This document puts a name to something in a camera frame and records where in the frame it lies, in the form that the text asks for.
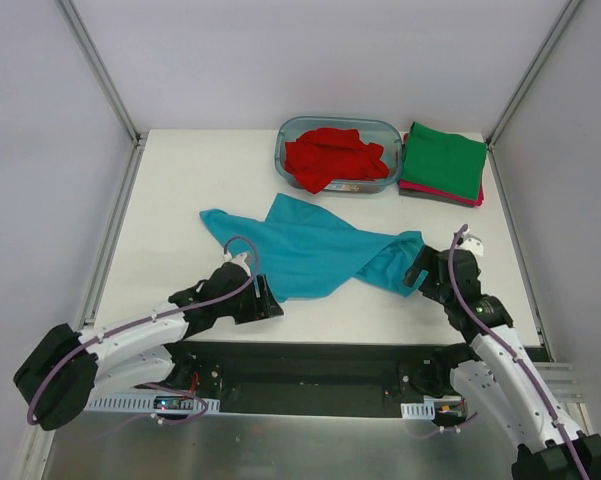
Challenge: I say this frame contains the teal t shirt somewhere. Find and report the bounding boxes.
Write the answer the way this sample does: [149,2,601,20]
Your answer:
[199,193,424,302]

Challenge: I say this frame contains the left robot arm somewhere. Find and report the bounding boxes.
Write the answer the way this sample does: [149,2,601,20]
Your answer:
[13,259,284,431]

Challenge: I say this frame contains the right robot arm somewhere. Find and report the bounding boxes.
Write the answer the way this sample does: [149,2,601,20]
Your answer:
[404,246,601,479]

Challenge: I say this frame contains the folded pink t shirt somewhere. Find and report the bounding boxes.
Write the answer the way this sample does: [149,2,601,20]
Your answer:
[398,132,484,208]

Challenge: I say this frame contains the folded green t shirt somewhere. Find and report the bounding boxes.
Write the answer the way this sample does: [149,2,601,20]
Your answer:
[400,121,488,200]

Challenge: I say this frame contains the clear blue plastic bin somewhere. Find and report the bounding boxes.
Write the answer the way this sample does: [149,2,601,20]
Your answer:
[274,116,403,194]

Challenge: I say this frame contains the red t shirt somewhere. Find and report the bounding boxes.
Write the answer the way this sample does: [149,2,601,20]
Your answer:
[284,127,390,194]

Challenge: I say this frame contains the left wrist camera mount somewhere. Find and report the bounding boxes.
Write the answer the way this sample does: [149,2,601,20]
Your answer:
[223,252,255,276]

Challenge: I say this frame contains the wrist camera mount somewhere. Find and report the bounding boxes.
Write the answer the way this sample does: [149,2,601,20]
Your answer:
[223,252,255,276]
[458,233,485,257]

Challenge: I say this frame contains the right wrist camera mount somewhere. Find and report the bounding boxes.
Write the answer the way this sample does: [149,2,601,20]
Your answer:
[458,233,485,257]

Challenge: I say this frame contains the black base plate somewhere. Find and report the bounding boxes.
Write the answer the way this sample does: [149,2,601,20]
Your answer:
[161,341,455,418]

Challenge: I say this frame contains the right aluminium table rail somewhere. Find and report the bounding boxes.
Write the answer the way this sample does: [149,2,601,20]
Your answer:
[487,148,553,360]

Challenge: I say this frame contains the aluminium table rail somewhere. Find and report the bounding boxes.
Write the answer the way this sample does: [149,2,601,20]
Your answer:
[487,148,553,360]
[72,136,147,328]

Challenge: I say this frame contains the right white cable duct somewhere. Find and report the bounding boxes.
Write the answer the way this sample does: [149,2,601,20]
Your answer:
[400,402,436,421]

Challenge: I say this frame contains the white cable duct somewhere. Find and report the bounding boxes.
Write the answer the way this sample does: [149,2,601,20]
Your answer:
[400,402,436,421]
[85,392,220,416]

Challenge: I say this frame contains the right aluminium frame post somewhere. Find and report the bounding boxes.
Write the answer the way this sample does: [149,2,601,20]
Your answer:
[486,0,586,150]

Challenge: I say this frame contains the aluminium frame post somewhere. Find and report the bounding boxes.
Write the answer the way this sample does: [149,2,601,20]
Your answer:
[486,0,586,150]
[55,0,142,146]

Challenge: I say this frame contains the left white cable duct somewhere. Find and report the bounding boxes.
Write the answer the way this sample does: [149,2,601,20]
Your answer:
[85,392,220,416]

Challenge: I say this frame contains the left aluminium table rail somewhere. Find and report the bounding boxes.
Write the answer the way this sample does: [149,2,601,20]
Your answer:
[72,136,147,328]

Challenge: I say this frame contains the left aluminium frame post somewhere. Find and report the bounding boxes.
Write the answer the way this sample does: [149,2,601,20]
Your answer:
[55,0,142,146]

